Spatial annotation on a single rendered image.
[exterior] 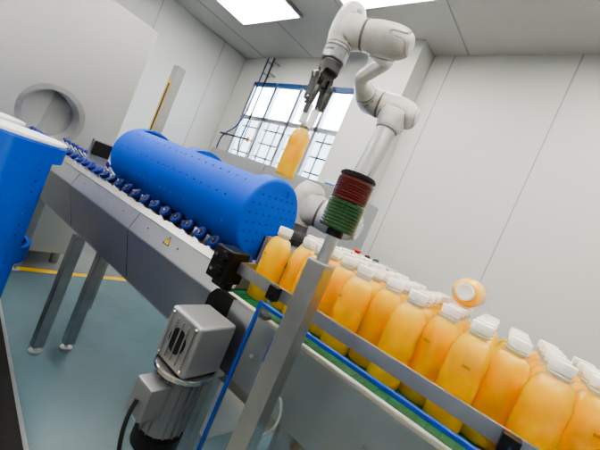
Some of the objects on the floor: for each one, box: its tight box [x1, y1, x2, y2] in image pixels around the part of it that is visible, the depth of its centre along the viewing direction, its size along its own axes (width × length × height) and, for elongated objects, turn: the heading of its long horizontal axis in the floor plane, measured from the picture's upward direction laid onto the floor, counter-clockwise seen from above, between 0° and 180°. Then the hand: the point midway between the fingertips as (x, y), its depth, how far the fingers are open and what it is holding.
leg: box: [59, 252, 107, 351], centre depth 177 cm, size 6×6×63 cm
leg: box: [27, 234, 86, 355], centre depth 165 cm, size 6×6×63 cm
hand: (309, 116), depth 119 cm, fingers closed on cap, 4 cm apart
